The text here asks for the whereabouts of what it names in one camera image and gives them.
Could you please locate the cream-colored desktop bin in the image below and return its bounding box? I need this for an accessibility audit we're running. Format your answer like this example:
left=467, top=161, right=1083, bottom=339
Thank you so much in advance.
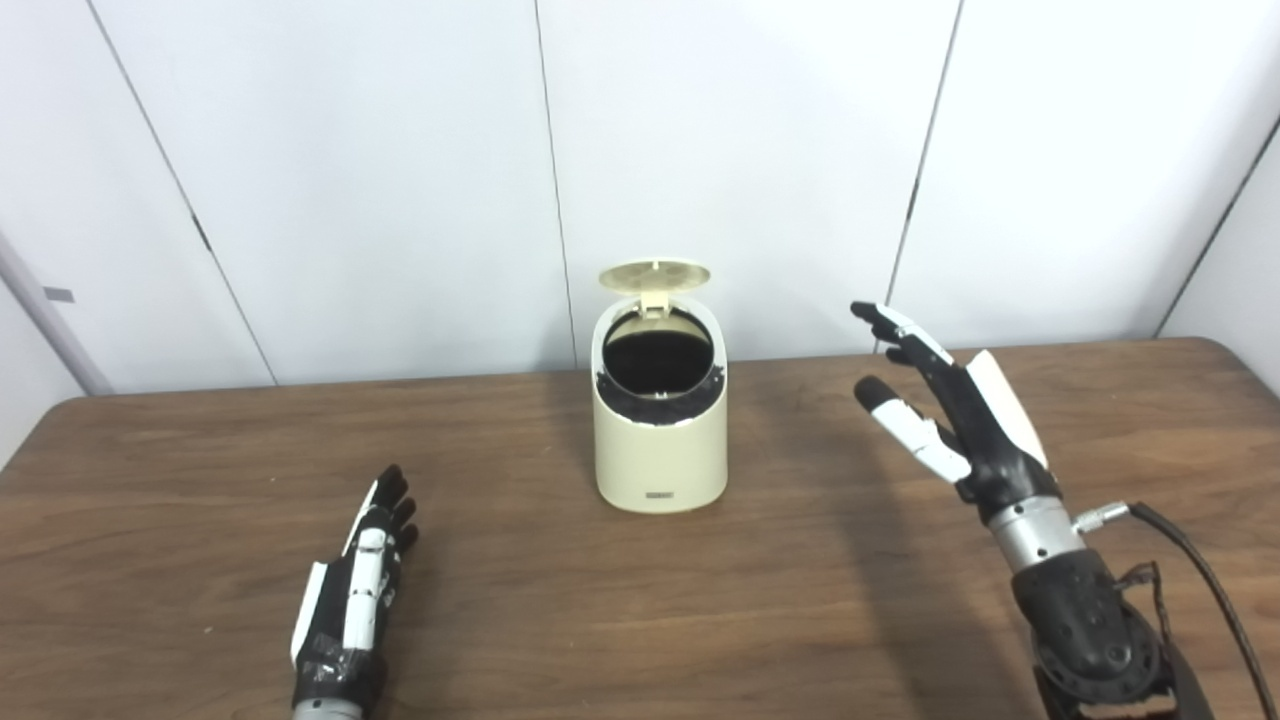
left=590, top=297, right=729, bottom=515

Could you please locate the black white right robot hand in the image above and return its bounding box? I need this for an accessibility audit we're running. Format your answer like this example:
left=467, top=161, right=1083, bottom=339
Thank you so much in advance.
left=851, top=301, right=1063, bottom=521

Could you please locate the grey wall corner strip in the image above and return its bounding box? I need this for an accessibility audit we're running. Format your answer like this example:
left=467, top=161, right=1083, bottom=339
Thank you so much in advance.
left=0, top=232, right=113, bottom=396

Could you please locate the cream round bin lid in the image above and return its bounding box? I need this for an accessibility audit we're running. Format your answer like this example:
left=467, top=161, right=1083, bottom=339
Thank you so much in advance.
left=598, top=260, right=713, bottom=319

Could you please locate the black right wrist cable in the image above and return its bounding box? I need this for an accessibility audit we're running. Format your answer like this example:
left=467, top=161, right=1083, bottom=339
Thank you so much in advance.
left=1072, top=500, right=1280, bottom=720

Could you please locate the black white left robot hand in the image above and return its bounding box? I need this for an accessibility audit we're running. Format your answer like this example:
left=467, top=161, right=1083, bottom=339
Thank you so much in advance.
left=290, top=464, right=420, bottom=706

